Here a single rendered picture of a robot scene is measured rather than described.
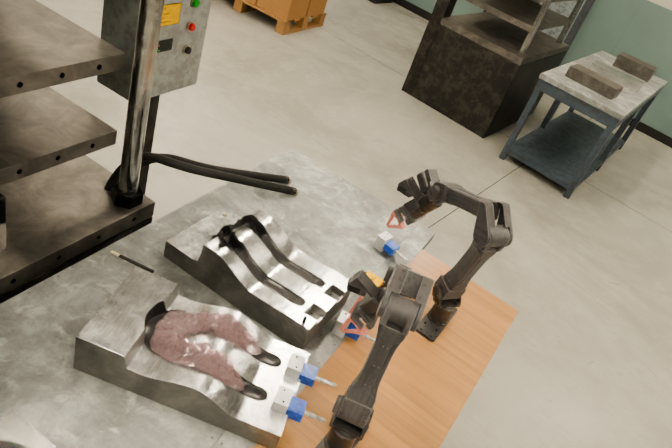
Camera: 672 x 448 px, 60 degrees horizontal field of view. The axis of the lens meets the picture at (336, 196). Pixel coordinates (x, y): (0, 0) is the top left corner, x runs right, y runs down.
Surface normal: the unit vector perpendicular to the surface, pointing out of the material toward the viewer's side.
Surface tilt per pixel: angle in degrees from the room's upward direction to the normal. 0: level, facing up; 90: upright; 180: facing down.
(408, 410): 0
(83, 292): 0
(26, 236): 0
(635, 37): 90
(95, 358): 90
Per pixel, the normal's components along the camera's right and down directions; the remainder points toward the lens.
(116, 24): -0.48, 0.36
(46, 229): 0.29, -0.79
